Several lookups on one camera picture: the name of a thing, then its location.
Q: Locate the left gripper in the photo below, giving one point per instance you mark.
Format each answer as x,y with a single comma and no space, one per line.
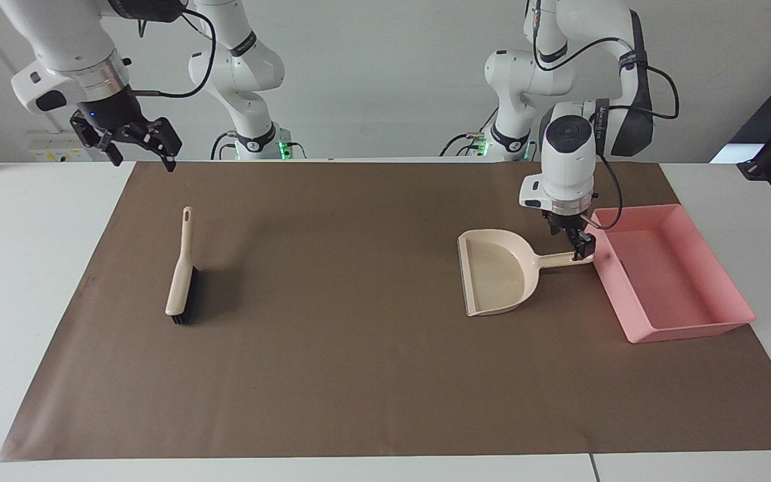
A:
561,219

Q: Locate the pink plastic tray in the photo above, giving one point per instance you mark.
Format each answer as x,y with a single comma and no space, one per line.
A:
673,281

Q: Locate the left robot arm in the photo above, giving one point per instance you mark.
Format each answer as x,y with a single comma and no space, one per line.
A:
567,157

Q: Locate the beige brush with black bristles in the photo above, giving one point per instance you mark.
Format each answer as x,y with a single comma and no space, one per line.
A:
178,281

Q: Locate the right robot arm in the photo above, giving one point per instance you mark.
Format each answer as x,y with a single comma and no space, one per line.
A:
67,33

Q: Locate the beige plastic dustpan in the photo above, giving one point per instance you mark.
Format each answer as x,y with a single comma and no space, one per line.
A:
496,271

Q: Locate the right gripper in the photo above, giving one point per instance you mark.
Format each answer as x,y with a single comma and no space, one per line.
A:
111,110

